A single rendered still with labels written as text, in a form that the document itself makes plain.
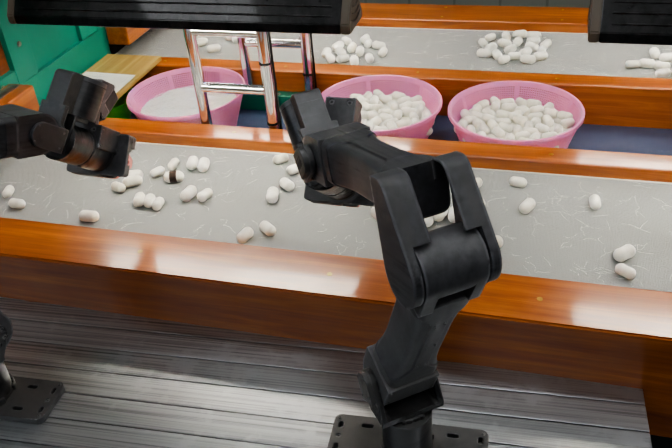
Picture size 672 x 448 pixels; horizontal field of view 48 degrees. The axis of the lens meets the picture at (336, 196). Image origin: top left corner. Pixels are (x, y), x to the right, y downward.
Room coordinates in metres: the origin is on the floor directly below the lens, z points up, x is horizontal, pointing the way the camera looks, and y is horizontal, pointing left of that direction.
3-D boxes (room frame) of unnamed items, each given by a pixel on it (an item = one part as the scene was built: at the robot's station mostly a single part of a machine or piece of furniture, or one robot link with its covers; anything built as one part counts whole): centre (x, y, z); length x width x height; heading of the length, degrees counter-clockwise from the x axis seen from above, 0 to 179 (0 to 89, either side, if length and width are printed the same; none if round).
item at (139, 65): (1.64, 0.52, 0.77); 0.33 x 0.15 x 0.01; 162
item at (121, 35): (1.97, 0.46, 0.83); 0.30 x 0.06 x 0.07; 162
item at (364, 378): (0.64, -0.06, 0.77); 0.09 x 0.06 x 0.06; 110
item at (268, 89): (1.32, 0.21, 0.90); 0.20 x 0.19 x 0.45; 72
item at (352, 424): (0.63, -0.06, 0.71); 0.20 x 0.07 x 0.08; 76
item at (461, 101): (1.34, -0.37, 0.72); 0.27 x 0.27 x 0.10
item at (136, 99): (1.57, 0.31, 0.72); 0.27 x 0.27 x 0.10
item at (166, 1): (1.25, 0.24, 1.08); 0.62 x 0.08 x 0.07; 72
